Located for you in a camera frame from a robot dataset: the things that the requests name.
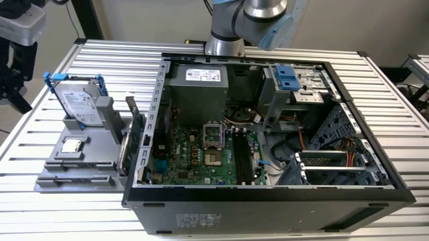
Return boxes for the RAM stick with black chips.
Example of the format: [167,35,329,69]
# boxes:
[45,162,113,169]
[37,176,111,183]

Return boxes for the RAM slot with white clips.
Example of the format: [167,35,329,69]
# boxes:
[244,127,255,185]
[235,127,246,185]

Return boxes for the hard disk in blue carrier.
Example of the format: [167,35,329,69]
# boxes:
[43,71,108,129]

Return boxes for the silver CPU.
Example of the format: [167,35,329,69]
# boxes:
[61,139,84,153]

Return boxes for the grey parts rack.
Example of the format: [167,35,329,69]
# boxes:
[35,96,148,194]

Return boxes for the green graphics card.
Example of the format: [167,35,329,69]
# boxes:
[115,94,148,177]

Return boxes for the black case fan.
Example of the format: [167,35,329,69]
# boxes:
[156,100,174,154]

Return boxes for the grey power supply unit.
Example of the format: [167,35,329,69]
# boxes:
[163,63,231,128]

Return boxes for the metal socket cover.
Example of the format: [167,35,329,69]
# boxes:
[202,119,226,150]

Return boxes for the CPU socket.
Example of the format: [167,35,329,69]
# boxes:
[202,149,224,167]

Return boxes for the green motherboard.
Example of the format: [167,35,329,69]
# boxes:
[147,125,268,187]

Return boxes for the silver drive bay cage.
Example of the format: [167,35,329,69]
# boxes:
[260,64,333,133]

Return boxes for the blue plastic drive latch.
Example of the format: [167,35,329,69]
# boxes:
[272,64,302,91]

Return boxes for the black open PC case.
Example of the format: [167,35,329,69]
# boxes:
[120,51,415,235]

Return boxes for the metal disk bay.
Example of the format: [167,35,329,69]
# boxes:
[276,149,385,187]

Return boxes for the metal slat side table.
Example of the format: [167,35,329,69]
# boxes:
[397,53,429,113]

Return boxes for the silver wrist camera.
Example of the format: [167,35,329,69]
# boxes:
[0,9,47,46]

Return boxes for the black upright post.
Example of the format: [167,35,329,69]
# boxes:
[67,0,104,41]

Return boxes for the wire locking lever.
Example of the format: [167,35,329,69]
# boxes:
[219,122,228,150]

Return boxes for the white yellow supply wire bundle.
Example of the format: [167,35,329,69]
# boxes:
[223,105,264,126]

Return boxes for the black cable with blue tab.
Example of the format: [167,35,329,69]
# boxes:
[256,139,298,174]

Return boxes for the orange power wires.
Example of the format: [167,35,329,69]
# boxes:
[297,127,306,153]

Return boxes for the red orange yellow wire bundle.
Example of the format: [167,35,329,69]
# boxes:
[339,137,359,168]

